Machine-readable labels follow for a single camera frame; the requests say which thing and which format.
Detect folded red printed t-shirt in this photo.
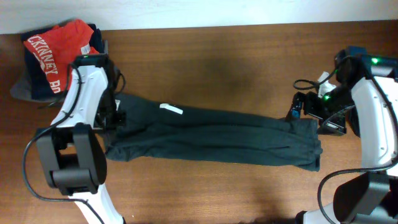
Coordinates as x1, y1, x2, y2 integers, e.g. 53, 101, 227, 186
21, 19, 104, 99

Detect folded navy blue garment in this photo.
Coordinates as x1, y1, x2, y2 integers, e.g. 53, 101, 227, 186
24, 24, 104, 101

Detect dark green t-shirt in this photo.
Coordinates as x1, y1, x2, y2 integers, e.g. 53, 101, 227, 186
105, 94, 323, 172

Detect folded grey garment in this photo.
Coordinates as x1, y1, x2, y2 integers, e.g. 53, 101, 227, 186
9, 39, 109, 103

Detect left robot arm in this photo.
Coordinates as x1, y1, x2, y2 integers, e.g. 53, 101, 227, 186
32, 54, 126, 223

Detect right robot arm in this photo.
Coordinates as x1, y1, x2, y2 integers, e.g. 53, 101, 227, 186
287, 46, 397, 223

